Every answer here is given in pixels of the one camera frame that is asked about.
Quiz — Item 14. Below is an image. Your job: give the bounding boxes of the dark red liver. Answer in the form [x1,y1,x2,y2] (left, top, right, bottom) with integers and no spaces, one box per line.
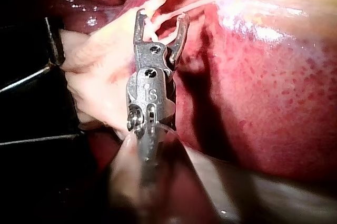
[48,0,337,224]

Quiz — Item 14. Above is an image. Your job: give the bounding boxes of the right arm instrument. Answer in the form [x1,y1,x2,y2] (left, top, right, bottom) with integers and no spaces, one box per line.
[126,41,177,186]

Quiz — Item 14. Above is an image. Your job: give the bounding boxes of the white clip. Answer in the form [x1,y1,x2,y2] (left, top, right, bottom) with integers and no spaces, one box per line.
[138,9,186,42]

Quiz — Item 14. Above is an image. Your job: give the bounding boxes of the right arm instrument jaw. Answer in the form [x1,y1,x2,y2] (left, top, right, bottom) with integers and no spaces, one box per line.
[133,8,153,46]
[169,13,191,64]

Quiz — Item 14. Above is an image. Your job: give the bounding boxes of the pale fatty tissue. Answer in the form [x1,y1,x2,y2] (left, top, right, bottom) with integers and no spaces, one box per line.
[58,9,141,141]

